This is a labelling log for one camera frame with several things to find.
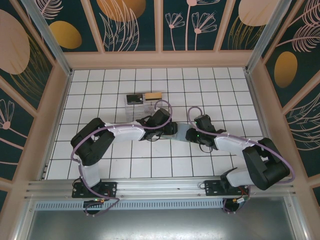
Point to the clear acrylic card organizer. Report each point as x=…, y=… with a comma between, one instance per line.
x=132, y=112

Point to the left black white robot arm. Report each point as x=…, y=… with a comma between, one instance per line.
x=91, y=145

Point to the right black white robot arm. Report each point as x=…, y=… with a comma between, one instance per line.
x=267, y=167

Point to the white card pink blossom print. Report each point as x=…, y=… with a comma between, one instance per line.
x=150, y=107

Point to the gold card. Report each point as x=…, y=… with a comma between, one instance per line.
x=153, y=96

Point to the black card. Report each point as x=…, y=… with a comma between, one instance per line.
x=135, y=98

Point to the grey metal sheet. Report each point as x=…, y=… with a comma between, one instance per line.
x=160, y=225

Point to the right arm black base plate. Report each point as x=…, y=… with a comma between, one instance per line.
x=212, y=187

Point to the aluminium mounting rail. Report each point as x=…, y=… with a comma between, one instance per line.
x=160, y=186

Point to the aluminium side rail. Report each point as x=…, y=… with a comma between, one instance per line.
x=67, y=86
x=250, y=86

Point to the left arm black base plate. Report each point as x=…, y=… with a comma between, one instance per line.
x=110, y=188

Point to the aluminium corner post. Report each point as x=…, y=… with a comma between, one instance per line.
x=265, y=35
x=50, y=37

